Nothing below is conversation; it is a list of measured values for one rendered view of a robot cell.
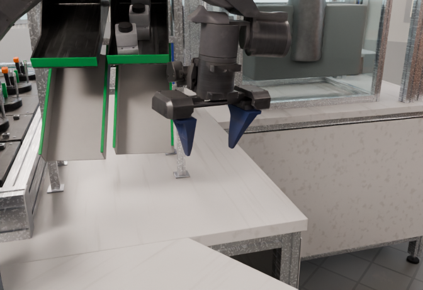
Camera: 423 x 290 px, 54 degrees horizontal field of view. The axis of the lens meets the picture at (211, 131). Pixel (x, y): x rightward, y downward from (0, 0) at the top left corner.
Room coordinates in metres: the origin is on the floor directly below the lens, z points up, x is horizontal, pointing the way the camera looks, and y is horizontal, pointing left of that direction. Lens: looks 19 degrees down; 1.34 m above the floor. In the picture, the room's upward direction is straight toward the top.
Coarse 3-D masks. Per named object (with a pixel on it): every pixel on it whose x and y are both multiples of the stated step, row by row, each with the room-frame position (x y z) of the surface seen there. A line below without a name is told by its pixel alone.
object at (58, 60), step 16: (48, 0) 1.00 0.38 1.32; (64, 0) 1.09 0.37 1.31; (80, 0) 1.09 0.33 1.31; (96, 0) 1.10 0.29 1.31; (48, 16) 0.99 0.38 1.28; (64, 16) 1.03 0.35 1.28; (80, 16) 1.04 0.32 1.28; (96, 16) 1.04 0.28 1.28; (48, 32) 0.97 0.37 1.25; (64, 32) 0.97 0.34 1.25; (80, 32) 0.97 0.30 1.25; (96, 32) 0.97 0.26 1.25; (48, 48) 0.90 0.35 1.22; (64, 48) 0.91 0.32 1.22; (80, 48) 0.91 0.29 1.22; (96, 48) 0.87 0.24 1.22; (32, 64) 0.84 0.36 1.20; (48, 64) 0.84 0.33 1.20; (64, 64) 0.84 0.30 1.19; (80, 64) 0.85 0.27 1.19; (96, 64) 0.85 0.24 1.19
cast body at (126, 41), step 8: (120, 24) 0.89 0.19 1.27; (128, 24) 0.89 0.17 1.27; (120, 32) 0.88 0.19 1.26; (128, 32) 0.88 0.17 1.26; (136, 32) 0.89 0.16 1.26; (120, 40) 0.88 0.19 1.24; (128, 40) 0.88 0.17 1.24; (136, 40) 0.89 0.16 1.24; (120, 48) 0.88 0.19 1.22; (128, 48) 0.88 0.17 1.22; (136, 48) 0.88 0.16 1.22
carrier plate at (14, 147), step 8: (8, 144) 0.98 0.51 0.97; (16, 144) 0.98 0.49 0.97; (0, 152) 0.92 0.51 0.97; (8, 152) 0.92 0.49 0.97; (16, 152) 0.94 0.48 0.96; (0, 160) 0.87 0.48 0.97; (8, 160) 0.87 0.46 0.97; (0, 168) 0.83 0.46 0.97; (8, 168) 0.84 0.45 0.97; (0, 176) 0.79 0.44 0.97; (0, 184) 0.77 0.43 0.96
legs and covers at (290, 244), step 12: (252, 240) 0.78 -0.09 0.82; (264, 240) 0.79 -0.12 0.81; (276, 240) 0.80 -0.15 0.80; (288, 240) 0.80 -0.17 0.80; (300, 240) 0.82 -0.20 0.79; (228, 252) 0.77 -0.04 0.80; (240, 252) 0.77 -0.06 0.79; (252, 252) 1.09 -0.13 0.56; (264, 252) 1.01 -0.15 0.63; (276, 252) 0.82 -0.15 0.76; (288, 252) 0.80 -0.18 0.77; (300, 252) 0.81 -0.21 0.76; (252, 264) 1.09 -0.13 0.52; (264, 264) 1.00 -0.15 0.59; (276, 264) 0.82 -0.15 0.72; (288, 264) 0.81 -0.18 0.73; (276, 276) 0.81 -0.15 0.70; (288, 276) 0.81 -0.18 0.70
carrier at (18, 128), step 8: (0, 96) 1.14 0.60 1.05; (0, 120) 1.12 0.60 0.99; (8, 120) 1.13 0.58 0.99; (16, 120) 1.18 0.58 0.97; (24, 120) 1.18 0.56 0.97; (32, 120) 1.21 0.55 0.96; (0, 128) 1.07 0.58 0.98; (8, 128) 1.10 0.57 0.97; (16, 128) 1.10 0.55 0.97; (24, 128) 1.10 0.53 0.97; (0, 136) 1.04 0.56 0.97; (16, 136) 1.04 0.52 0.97; (24, 136) 1.06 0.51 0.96
